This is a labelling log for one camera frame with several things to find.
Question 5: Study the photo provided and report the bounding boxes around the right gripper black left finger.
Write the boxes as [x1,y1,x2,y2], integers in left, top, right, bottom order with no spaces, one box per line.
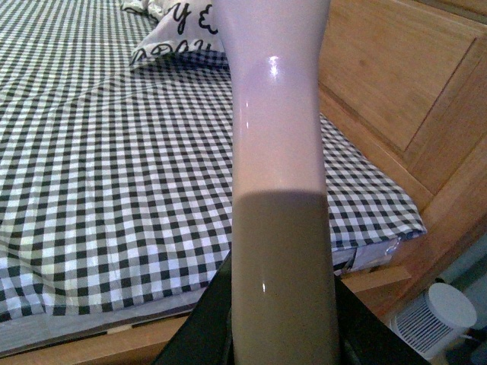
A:
[153,255,233,364]

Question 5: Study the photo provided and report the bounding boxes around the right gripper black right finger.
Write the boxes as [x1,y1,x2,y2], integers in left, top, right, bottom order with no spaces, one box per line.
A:
[335,277,428,365]

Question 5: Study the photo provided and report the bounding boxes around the beige hand brush black bristles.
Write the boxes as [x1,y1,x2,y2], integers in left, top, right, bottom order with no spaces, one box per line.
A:
[213,1,340,364]

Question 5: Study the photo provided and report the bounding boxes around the white cylindrical air purifier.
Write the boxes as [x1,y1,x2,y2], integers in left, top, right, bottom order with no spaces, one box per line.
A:
[389,283,477,360]

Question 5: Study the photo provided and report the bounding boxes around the black white checkered bed sheet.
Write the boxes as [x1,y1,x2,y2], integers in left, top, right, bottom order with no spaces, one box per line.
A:
[0,0,428,324]

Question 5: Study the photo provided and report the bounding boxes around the wooden bed headboard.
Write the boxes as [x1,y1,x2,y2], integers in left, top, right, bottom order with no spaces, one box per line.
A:
[319,1,486,317]

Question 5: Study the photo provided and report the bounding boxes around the white pillow black lettering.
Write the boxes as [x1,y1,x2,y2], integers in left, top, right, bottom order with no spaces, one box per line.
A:
[121,1,228,67]

